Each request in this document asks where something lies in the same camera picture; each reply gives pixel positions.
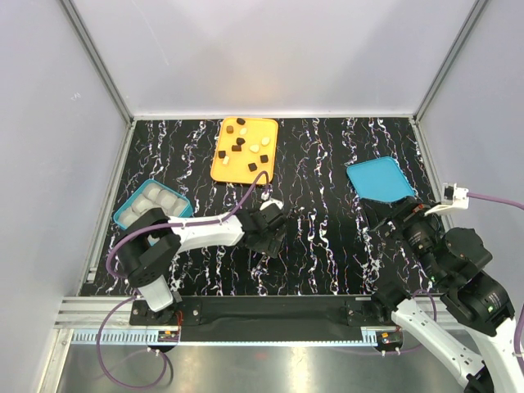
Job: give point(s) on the yellow tray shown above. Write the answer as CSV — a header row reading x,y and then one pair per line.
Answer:
x,y
237,171

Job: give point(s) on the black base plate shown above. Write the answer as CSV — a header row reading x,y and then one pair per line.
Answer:
x,y
270,321

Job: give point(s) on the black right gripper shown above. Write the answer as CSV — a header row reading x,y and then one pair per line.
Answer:
x,y
404,212

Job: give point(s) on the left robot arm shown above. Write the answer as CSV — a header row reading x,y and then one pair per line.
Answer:
x,y
147,249

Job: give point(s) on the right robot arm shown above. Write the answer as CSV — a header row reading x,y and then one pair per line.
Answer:
x,y
454,261

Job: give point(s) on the blue chocolate tin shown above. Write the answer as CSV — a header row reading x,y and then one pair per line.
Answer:
x,y
145,207

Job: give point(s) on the blue tin lid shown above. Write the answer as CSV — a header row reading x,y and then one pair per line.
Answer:
x,y
380,180

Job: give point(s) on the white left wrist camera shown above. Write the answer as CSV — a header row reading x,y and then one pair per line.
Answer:
x,y
268,200

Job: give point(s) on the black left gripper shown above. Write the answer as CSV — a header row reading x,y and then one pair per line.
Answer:
x,y
270,246

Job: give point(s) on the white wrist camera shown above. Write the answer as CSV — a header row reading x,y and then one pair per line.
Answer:
x,y
454,198
268,200

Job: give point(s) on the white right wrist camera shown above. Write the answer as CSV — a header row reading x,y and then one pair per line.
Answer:
x,y
454,198

